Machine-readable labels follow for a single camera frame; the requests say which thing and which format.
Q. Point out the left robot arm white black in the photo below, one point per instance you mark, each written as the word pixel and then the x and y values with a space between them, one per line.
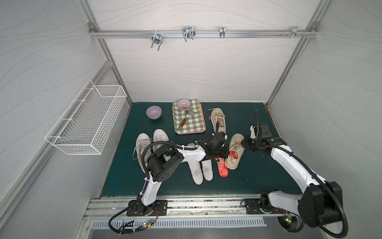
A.
pixel 162 158

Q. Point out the beige sneaker one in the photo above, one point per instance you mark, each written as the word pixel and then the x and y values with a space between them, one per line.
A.
pixel 217 119
pixel 235 145

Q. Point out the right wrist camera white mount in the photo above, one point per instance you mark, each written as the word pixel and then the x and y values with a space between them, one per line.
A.
pixel 252 132

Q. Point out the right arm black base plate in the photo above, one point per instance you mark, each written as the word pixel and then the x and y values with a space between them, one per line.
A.
pixel 252 207

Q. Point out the pink speckled bowl on cloth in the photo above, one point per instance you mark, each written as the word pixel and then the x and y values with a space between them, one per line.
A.
pixel 183 104

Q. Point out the purple bowl on table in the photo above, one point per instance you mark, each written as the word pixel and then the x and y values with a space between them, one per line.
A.
pixel 154 112

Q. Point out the pink tray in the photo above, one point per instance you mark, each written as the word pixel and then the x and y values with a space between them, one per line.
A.
pixel 195 123

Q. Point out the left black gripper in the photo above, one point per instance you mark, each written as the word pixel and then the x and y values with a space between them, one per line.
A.
pixel 222 151

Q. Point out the white insole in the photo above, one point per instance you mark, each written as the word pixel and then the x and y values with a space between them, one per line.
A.
pixel 196 172
pixel 207 170

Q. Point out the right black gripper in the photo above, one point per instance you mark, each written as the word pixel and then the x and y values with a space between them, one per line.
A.
pixel 249 142

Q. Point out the metal hook bracket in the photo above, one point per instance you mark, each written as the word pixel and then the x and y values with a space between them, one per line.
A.
pixel 294 34
pixel 188 33
pixel 222 32
pixel 157 39

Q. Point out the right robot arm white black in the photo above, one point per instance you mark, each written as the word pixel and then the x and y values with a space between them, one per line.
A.
pixel 320 201

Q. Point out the green white checkered cloth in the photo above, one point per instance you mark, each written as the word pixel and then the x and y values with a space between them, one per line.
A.
pixel 178 115

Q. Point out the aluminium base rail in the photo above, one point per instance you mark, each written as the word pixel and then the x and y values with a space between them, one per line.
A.
pixel 178 206

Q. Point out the metal spatula wooden handle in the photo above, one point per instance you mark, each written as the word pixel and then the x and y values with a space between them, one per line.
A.
pixel 188 114

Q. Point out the white vent strip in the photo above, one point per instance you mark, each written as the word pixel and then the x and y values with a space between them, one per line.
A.
pixel 173 223

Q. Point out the white sneaker with laces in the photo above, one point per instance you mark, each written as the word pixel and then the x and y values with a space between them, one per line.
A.
pixel 142 142

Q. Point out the white wire basket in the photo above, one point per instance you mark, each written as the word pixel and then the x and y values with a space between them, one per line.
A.
pixel 85 126

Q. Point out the red patterned insole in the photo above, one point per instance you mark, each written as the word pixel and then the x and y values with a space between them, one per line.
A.
pixel 233 154
pixel 222 169

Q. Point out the aluminium cross rail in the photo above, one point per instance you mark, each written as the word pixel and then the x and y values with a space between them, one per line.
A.
pixel 211 34

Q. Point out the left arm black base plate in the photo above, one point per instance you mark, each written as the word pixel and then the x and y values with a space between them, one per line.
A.
pixel 137 208

